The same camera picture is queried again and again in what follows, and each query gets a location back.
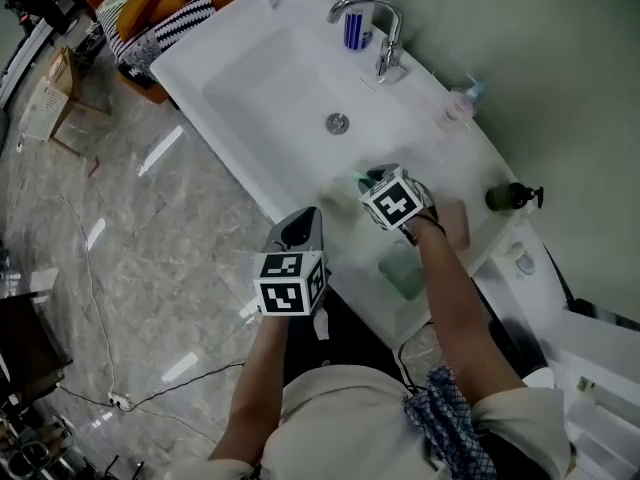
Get dark wooden furniture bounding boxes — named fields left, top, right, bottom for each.
left=0, top=292, right=74, bottom=404

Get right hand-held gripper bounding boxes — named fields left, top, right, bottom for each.
left=358, top=163, right=440, bottom=232

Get dark green pump bottle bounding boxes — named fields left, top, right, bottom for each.
left=484, top=181, right=545, bottom=213

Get person's black trousers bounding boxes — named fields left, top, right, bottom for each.
left=282, top=287, right=416, bottom=394

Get person's left forearm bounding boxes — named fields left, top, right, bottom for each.
left=209, top=312, right=291, bottom=464

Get orange sofa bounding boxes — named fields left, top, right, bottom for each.
left=85, top=0, right=236, bottom=104

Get black cable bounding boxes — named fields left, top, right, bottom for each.
left=397, top=320, right=436, bottom=394
left=127, top=360, right=246, bottom=407

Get white vanity with sink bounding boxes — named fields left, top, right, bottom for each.
left=149, top=0, right=526, bottom=354

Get person's right forearm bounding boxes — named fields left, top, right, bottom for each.
left=412, top=220, right=526, bottom=404

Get black white striped blanket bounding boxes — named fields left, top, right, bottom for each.
left=97, top=0, right=226, bottom=77

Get cream soap bar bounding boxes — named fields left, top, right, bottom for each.
left=319, top=177, right=361, bottom=212

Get person's white shirt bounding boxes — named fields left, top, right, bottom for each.
left=164, top=365, right=576, bottom=480

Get white raised ledge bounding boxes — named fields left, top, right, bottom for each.
left=472, top=212, right=571, bottom=319

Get chrome faucet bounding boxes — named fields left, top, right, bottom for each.
left=327, top=0, right=409, bottom=84

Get white floor cable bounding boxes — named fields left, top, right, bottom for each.
left=49, top=195, right=121, bottom=399

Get blue checked cloth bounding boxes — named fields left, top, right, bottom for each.
left=402, top=365, right=496, bottom=480

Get white perforated appliance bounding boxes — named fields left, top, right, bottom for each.
left=18, top=76, right=69, bottom=142

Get pink soap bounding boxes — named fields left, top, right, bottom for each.
left=432, top=198, right=472, bottom=252

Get blue striped spray bottle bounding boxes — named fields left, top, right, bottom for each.
left=332, top=0, right=381, bottom=52

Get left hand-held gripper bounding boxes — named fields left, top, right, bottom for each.
left=253, top=206, right=329, bottom=315

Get pink pump bottle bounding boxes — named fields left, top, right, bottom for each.
left=433, top=78, right=487, bottom=132

